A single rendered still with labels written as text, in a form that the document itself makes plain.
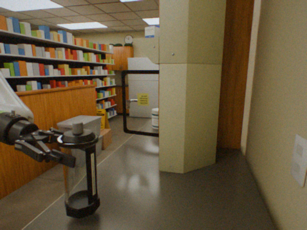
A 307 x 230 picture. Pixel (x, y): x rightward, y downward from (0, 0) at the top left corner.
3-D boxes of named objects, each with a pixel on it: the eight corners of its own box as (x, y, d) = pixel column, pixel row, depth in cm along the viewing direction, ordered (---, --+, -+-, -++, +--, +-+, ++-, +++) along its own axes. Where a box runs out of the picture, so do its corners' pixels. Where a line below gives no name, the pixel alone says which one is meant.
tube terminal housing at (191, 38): (214, 149, 114) (223, 2, 98) (216, 178, 84) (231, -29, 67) (171, 145, 120) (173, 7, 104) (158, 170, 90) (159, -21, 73)
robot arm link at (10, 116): (16, 137, 67) (-13, 147, 59) (18, 104, 64) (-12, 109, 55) (31, 142, 66) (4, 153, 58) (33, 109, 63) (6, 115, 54)
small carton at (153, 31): (160, 42, 91) (160, 28, 89) (154, 40, 86) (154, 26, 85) (150, 43, 93) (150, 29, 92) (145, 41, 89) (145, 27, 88)
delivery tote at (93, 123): (103, 135, 339) (102, 116, 332) (82, 147, 281) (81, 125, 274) (82, 133, 348) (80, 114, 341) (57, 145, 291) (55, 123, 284)
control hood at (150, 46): (172, 65, 110) (172, 47, 108) (159, 63, 80) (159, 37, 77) (152, 66, 113) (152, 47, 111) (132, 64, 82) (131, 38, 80)
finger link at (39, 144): (36, 132, 59) (30, 132, 58) (51, 148, 52) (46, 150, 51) (35, 143, 60) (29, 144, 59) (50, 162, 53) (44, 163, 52)
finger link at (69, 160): (53, 148, 53) (51, 149, 52) (76, 157, 52) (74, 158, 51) (52, 158, 54) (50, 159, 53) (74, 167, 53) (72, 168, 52)
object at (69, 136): (101, 140, 60) (101, 119, 58) (83, 152, 51) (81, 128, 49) (75, 137, 62) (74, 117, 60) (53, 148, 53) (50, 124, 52)
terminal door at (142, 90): (167, 138, 118) (168, 69, 110) (123, 133, 129) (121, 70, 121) (168, 138, 119) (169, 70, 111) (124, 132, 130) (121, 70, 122)
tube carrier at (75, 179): (107, 196, 64) (105, 133, 60) (88, 219, 54) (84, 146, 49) (78, 190, 67) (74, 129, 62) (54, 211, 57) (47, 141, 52)
